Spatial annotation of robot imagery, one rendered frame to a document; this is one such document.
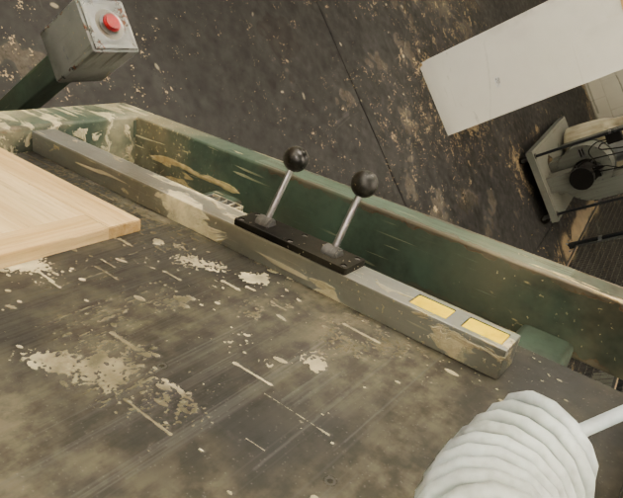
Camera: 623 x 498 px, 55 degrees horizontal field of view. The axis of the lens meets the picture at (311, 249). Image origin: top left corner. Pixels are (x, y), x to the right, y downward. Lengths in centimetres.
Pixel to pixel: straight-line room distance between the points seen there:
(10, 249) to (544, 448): 69
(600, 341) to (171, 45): 234
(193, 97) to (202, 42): 31
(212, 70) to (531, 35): 230
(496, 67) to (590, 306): 369
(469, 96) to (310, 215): 360
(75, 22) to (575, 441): 130
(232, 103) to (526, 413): 275
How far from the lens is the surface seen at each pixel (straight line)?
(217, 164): 123
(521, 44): 446
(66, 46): 148
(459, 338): 72
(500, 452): 28
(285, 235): 84
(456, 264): 97
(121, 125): 139
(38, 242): 85
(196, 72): 291
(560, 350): 92
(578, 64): 440
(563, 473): 30
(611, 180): 603
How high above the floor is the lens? 198
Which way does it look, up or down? 40 degrees down
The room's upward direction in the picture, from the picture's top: 74 degrees clockwise
